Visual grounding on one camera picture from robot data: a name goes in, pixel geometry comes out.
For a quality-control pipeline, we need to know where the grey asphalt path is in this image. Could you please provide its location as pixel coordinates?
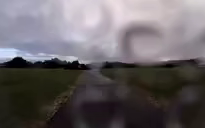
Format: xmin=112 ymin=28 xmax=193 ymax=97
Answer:
xmin=44 ymin=68 xmax=178 ymax=128

